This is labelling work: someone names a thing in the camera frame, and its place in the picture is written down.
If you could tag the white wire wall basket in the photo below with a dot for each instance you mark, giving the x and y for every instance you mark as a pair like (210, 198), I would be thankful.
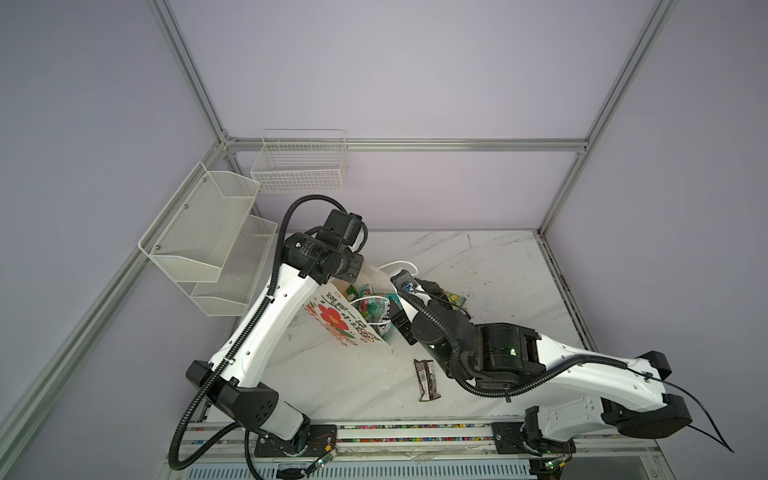
(301, 161)

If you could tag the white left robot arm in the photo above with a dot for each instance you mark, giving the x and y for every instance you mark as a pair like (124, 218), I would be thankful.
(232, 379)

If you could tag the teal Fox's large candy bag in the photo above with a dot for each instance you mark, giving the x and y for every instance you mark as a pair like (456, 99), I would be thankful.
(375, 310)

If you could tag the aluminium cage frame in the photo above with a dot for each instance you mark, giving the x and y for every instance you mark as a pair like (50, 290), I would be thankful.
(99, 125)

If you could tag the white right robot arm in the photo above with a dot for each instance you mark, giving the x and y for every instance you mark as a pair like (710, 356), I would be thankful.
(506, 361)

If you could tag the white floral paper bag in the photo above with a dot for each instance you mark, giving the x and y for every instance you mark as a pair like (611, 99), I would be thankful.
(329, 307)

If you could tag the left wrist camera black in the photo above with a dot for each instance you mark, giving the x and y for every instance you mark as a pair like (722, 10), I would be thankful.
(341, 229)

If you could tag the dark brown snack bar wrapper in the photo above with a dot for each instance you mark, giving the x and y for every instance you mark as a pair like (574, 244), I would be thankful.
(427, 380)

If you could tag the white mesh wall basket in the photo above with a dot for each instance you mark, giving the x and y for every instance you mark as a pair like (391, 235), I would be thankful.
(210, 243)

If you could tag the green yellow Fox's candy bag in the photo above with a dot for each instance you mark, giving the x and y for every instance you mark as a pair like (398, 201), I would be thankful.
(354, 294)

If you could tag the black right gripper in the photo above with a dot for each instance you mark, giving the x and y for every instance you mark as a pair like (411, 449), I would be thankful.
(400, 325)

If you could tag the green Fox's spring tea bag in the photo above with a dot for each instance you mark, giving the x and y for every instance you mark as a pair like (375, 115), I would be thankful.
(454, 300)

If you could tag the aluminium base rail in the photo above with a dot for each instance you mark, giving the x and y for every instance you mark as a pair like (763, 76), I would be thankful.
(451, 449)

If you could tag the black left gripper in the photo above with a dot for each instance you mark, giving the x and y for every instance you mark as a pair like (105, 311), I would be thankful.
(353, 272)

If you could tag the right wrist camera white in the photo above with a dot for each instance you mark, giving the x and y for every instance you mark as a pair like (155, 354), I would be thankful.
(403, 281)

